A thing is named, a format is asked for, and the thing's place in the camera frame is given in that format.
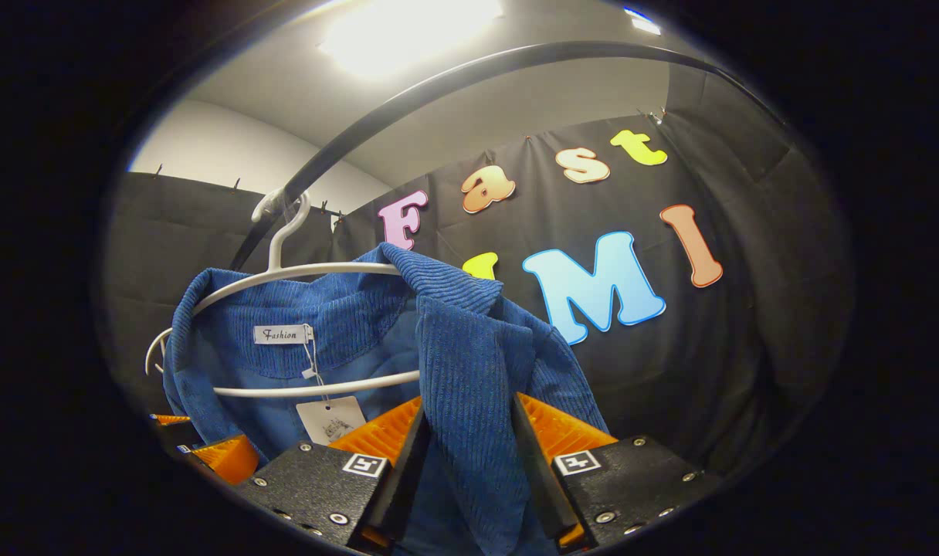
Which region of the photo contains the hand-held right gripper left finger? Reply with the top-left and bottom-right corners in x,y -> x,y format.
235,395 -> 432,552

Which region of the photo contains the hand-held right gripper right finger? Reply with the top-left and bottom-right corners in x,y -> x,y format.
512,392 -> 723,552

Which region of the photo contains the blue corduroy jacket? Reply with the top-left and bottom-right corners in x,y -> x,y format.
163,242 -> 611,556

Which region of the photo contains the black clothes rack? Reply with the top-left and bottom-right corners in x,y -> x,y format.
229,40 -> 787,271

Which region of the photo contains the white paper hang tag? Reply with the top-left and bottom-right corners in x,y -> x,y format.
295,395 -> 368,447

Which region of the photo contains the large ceiling light panel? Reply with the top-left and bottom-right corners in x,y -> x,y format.
318,0 -> 506,80

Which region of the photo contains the small ceiling light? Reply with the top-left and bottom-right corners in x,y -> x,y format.
622,7 -> 663,36

